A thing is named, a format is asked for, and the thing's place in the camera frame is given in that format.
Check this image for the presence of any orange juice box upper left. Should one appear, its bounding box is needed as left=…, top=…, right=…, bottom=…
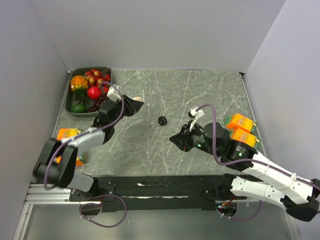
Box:
left=56, top=128, right=84, bottom=141

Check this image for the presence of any orange juice box lower left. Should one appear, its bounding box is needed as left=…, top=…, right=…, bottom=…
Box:
left=54, top=152, right=88, bottom=166

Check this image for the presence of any dark grey fruit tray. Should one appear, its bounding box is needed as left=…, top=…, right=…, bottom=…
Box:
left=64, top=66, right=113, bottom=118

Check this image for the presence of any red apple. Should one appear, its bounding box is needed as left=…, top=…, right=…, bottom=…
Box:
left=87, top=86, right=102, bottom=100

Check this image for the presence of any red cherry bunch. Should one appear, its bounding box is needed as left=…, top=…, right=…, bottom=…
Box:
left=84, top=68, right=111, bottom=88

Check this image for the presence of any green avocado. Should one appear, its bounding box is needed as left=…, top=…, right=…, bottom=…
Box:
left=69, top=103, right=87, bottom=113

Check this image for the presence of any orange juice box upper right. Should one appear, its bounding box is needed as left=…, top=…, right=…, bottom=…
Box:
left=222, top=113, right=258, bottom=134

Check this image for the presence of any dark grape bunch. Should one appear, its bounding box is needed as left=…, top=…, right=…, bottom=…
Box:
left=88, top=94, right=109, bottom=113

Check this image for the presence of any beige earbud charging case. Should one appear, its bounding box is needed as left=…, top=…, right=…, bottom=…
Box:
left=133, top=97, right=143, bottom=102

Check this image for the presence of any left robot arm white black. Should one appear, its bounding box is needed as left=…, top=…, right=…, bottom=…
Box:
left=32, top=95, right=144, bottom=201

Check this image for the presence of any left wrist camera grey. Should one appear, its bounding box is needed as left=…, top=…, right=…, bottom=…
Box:
left=107, top=85, right=121, bottom=102

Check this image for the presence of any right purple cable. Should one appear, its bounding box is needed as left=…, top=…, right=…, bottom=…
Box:
left=196, top=103, right=320, bottom=221

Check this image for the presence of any left aluminium frame rail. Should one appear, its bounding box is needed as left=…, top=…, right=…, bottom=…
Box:
left=23, top=182, right=73, bottom=205

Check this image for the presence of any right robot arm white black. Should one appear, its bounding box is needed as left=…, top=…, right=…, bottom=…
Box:
left=169, top=121, right=320, bottom=222

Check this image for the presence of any orange juice box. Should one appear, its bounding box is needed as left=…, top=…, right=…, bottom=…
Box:
left=56, top=128, right=84, bottom=141
left=230, top=128, right=261, bottom=149
left=54, top=152, right=88, bottom=166
left=222, top=113, right=258, bottom=134

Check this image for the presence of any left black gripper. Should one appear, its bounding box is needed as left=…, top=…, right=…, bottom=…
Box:
left=110, top=94, right=144, bottom=127

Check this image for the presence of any orange juice box lower right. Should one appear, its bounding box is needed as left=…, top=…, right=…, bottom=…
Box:
left=230, top=128, right=261, bottom=149

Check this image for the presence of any black earbud charging case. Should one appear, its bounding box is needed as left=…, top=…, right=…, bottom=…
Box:
left=157, top=116, right=168, bottom=126

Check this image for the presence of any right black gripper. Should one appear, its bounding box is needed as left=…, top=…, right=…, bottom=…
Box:
left=168, top=120, right=222, bottom=158

